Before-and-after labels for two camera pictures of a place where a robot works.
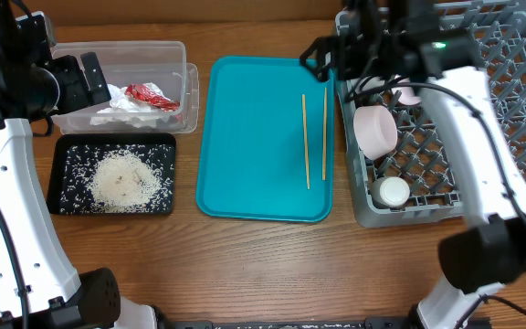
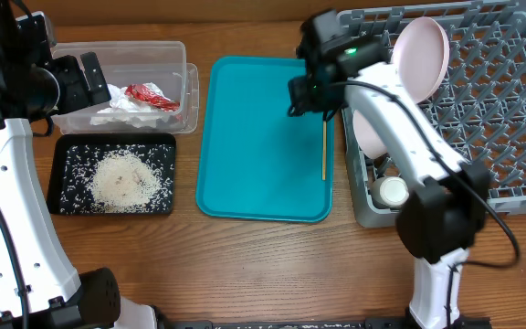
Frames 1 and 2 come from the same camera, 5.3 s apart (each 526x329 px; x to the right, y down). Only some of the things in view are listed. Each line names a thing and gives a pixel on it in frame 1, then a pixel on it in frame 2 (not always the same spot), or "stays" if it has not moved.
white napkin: (125, 111) stays
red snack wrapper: (151, 97) stays
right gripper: (331, 45) -> (298, 106)
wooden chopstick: (324, 133) stays
